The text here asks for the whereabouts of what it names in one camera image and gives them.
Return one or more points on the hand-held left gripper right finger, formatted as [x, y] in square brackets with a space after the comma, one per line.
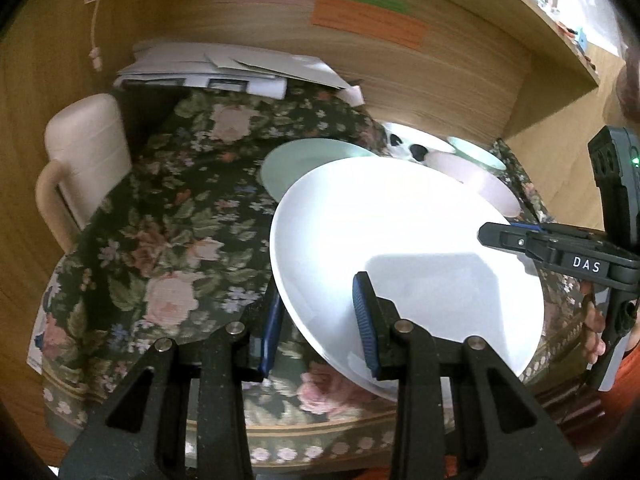
[362, 325]

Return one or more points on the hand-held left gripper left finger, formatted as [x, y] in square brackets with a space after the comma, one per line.
[271, 332]

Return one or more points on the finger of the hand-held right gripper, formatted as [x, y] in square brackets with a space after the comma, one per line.
[505, 240]

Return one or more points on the pale green bowl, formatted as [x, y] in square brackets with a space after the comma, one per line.
[480, 157]

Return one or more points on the large white plate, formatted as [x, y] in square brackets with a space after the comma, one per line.
[400, 220]

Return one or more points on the person's right hand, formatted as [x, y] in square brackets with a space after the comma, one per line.
[595, 330]

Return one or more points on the pale pink plate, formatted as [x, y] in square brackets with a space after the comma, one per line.
[480, 185]

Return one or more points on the white plate with black spots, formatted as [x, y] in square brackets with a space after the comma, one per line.
[430, 140]

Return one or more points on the dark floral tablecloth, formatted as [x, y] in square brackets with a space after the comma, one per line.
[175, 240]

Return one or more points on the wooden shelf unit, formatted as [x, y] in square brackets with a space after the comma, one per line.
[450, 75]

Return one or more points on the pale green plate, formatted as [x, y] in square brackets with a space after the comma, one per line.
[300, 160]

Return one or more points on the person's orange garment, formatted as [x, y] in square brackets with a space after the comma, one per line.
[625, 380]

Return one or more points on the small assorted trinkets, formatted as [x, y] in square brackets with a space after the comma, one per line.
[565, 15]

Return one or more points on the orange sticky note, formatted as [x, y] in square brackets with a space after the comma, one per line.
[370, 22]

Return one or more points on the stack of white papers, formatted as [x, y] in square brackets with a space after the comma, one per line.
[200, 60]

